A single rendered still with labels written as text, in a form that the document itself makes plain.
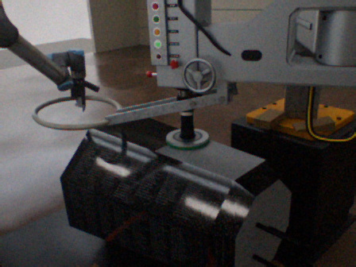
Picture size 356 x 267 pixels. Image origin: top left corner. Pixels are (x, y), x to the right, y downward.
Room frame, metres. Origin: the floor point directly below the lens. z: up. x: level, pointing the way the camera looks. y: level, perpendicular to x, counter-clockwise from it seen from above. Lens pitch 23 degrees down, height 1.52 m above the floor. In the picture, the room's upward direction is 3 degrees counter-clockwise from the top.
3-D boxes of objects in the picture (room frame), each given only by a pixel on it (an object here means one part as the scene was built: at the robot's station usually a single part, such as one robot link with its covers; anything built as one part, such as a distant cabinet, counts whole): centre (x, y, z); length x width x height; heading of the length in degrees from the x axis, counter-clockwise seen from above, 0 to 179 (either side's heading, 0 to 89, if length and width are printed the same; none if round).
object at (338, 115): (2.02, -0.74, 0.76); 0.49 x 0.49 x 0.05; 42
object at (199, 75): (1.47, -0.11, 1.18); 0.15 x 0.10 x 0.15; 67
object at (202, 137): (1.63, -0.04, 0.82); 0.21 x 0.21 x 0.01
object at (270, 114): (1.89, -0.52, 0.81); 0.20 x 0.10 x 0.05; 140
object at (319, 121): (1.78, -0.74, 0.80); 0.20 x 0.10 x 0.05; 88
